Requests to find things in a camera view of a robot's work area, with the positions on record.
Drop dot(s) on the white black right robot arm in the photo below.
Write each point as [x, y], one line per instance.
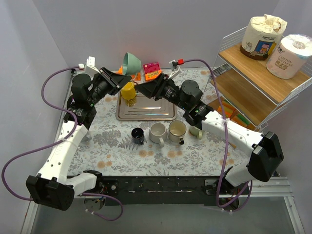
[264, 150]

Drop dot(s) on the sage green mug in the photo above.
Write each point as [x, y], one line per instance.
[131, 64]

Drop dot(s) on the sponge pack lower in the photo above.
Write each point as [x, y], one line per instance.
[240, 120]

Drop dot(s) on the sponge pack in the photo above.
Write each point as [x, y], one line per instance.
[240, 120]
[230, 111]

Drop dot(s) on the floral table mat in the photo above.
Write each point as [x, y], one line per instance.
[112, 151]

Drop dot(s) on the white cotton toilet roll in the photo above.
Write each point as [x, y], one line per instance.
[290, 55]

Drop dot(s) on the light green mug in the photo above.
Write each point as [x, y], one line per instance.
[196, 132]

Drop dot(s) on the small blue cup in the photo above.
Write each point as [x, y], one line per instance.
[138, 136]

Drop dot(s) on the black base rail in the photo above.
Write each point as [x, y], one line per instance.
[153, 190]

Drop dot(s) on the pink orange box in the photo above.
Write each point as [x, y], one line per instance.
[151, 71]

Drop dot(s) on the yellow mug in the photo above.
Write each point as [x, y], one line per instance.
[128, 92]

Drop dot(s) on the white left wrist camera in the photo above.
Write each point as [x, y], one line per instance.
[89, 66]

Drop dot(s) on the cream mug black handle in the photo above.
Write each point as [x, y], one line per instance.
[177, 130]

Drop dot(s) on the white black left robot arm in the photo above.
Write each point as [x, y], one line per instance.
[51, 186]

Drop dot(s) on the white wire wooden shelf rack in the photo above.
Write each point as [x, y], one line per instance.
[248, 86]

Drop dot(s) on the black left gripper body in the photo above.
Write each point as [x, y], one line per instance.
[109, 81]

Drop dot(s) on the sponge pack upper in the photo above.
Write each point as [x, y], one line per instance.
[230, 111]

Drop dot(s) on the white speckled mug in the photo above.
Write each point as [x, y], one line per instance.
[158, 134]

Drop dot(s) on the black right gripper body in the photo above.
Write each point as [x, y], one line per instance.
[160, 86]

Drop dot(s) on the silver metal tray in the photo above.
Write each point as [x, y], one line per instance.
[143, 108]

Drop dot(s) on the cartoon wrapped toilet roll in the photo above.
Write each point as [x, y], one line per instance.
[261, 36]

